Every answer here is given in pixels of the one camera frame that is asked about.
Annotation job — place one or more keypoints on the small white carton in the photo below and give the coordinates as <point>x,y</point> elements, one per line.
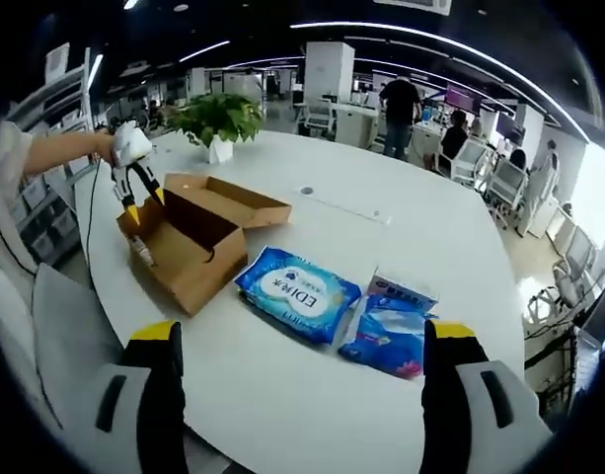
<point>400,284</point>

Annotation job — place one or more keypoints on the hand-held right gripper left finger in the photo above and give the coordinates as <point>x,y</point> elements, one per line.
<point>154,355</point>

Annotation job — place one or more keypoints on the blue soft wet wipes pack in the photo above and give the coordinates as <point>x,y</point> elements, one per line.
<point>297,296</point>

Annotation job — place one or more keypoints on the white ceiling air conditioner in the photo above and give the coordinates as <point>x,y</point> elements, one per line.
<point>415,5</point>

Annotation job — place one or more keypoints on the person's left hand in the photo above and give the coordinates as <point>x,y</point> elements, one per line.
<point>103,145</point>

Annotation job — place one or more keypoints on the white desk cabinet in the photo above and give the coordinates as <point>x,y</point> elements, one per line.
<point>356,126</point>

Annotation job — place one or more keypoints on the white office chair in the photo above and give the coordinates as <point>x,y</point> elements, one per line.
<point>508,187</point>
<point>472,160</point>
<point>318,116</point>

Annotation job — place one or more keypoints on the green plant in white pot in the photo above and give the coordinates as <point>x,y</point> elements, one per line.
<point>220,116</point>

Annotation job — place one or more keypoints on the white ceiling light strip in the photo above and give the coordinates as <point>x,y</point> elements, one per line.
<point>205,50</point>
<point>130,4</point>
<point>430,35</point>

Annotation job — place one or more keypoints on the white tube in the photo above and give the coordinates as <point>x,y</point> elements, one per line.
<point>143,252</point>

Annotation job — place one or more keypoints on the white pillar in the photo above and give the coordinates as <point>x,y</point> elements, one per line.
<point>329,74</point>

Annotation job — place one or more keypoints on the white box on rack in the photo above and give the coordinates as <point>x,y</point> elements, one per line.
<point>57,61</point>

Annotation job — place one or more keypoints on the blue glossy tissue pack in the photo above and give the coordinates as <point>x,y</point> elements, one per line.
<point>386,336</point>

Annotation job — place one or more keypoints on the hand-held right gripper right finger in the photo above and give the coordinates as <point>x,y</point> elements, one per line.
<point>450,365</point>

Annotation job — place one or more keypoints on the brown cardboard shoe box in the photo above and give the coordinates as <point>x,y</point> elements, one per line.
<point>203,276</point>

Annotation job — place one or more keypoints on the purple wall screen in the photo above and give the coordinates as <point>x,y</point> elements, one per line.
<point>464,96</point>

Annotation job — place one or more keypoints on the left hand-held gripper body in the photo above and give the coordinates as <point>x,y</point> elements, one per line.
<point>131,145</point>

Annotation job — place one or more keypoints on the grey office chair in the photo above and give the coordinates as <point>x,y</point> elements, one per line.
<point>65,321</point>

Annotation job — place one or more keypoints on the white metal shelf rack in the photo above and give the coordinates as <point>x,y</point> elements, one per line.
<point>87,89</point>

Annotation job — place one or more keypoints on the white table socket strip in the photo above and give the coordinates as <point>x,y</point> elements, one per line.
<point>341,205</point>

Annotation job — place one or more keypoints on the person's white clothing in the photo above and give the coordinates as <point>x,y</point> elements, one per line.
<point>8,148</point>

